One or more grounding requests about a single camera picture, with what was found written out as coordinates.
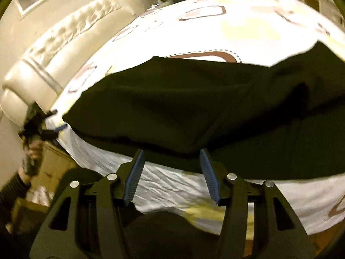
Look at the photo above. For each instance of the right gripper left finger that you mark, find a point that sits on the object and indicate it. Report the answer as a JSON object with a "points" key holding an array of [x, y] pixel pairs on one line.
{"points": [[85, 222]]}

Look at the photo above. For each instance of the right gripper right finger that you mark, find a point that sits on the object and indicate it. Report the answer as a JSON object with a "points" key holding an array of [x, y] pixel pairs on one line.
{"points": [[278, 232]]}

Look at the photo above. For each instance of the black pants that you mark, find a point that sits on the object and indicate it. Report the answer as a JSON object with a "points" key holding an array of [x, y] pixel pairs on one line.
{"points": [[284, 122]]}

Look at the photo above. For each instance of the person left hand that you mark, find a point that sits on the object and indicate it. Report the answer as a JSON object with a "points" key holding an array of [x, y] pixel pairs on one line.
{"points": [[32, 161]]}

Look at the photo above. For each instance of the cream tufted headboard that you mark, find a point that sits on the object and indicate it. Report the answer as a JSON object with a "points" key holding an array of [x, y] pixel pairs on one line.
{"points": [[42, 72]]}

